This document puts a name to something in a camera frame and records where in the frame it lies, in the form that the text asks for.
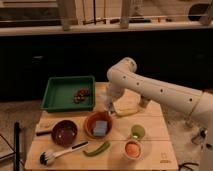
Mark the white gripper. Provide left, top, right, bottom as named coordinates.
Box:
left=106, top=83, right=124, bottom=112

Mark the grey towel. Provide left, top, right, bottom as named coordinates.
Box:
left=101, top=93, right=111, bottom=109

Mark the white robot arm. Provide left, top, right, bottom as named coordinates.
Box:
left=107, top=57, right=213, bottom=171

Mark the orange bowl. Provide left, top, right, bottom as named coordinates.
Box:
left=84, top=112, right=113, bottom=139

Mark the metal can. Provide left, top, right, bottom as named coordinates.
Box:
left=139, top=96, right=150, bottom=108

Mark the brown grape bunch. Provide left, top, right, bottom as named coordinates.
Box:
left=74, top=88, right=89, bottom=103

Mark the blue sponge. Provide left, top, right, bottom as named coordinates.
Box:
left=93, top=121, right=107, bottom=136

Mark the green plastic tray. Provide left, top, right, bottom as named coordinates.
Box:
left=42, top=76, right=95, bottom=112

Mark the green chili pepper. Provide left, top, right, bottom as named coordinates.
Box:
left=83, top=141, right=110, bottom=157

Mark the white cup with orange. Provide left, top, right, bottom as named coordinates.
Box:
left=123, top=139, right=142, bottom=161

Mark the white dish brush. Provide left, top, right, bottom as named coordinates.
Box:
left=39, top=141, right=89, bottom=166

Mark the purple bowl with handle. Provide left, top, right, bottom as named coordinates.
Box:
left=36, top=120, right=78, bottom=147

